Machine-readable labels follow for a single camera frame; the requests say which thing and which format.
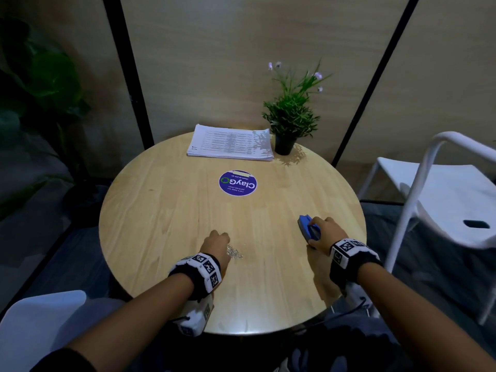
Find person's left hand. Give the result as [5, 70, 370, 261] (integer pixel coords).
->
[199, 229, 231, 268]

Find person's right hand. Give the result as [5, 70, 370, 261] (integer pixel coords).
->
[308, 216, 349, 256]

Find blue stapler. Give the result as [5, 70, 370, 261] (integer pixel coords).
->
[297, 214, 322, 244]

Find stack of printed papers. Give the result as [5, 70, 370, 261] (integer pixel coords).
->
[187, 123, 275, 162]

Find person's left forearm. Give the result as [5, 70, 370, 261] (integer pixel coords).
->
[68, 273, 194, 372]

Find person's right forearm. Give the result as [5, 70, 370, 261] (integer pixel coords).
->
[356, 262, 496, 372]

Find round wooden table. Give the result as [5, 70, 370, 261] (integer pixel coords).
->
[99, 129, 367, 336]

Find person's grey trousers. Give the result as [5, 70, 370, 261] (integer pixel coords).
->
[54, 298, 408, 372]

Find person's black shirt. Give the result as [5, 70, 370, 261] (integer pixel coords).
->
[30, 347, 98, 372]

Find black right wristband with markers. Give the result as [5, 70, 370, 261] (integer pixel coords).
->
[329, 238, 383, 291]

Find black wristband with markers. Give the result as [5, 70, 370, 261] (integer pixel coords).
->
[329, 238, 383, 291]
[168, 252, 222, 302]

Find black left wristband with markers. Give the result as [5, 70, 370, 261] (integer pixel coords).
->
[168, 252, 222, 302]

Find round blue sticker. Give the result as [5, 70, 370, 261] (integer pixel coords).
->
[218, 169, 258, 197]

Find small potted flowering plant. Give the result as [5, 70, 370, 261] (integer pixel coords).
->
[261, 60, 332, 156]

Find white metal chair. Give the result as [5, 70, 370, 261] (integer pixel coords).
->
[356, 131, 496, 326]

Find white plastic bin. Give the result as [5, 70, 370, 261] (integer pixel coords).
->
[0, 289, 88, 372]

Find large leafy potted plant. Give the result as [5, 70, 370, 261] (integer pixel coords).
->
[0, 15, 109, 229]

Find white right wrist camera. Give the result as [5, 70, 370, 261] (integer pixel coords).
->
[343, 282, 373, 311]

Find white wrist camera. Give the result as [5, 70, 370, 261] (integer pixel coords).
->
[343, 282, 373, 311]
[172, 294, 215, 337]

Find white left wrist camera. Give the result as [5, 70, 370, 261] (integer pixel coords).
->
[172, 294, 215, 337]

